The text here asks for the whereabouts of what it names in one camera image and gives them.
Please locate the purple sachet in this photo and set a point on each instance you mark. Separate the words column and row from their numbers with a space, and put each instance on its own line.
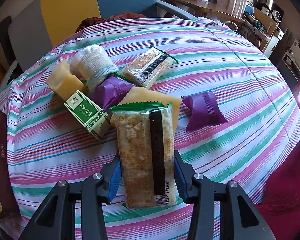
column 204, row 111
column 110, row 92

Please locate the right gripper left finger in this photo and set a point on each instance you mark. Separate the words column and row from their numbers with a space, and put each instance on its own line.
column 55, row 217

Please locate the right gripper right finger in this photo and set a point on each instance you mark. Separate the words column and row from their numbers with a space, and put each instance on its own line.
column 239, row 217

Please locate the white metal rack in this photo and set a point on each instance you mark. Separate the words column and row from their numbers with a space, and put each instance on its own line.
column 265, row 41

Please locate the yellow sponge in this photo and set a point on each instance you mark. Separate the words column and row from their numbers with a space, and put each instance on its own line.
column 141, row 94

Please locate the grey yellow blue armchair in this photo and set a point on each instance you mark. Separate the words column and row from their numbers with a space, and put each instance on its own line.
column 45, row 24

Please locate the wooden desk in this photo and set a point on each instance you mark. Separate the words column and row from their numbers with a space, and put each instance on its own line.
column 204, row 8

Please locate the striped bed sheet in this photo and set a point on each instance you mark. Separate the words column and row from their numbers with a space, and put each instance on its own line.
column 45, row 143

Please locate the green white small box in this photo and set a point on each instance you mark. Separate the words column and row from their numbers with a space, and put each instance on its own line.
column 93, row 118

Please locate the red blanket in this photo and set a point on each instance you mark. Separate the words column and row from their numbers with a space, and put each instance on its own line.
column 280, row 206

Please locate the rice cracker snack pack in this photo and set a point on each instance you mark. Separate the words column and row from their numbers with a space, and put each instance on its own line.
column 145, row 138

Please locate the dark red cloth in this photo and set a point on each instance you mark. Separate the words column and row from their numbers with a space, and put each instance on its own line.
column 98, row 20

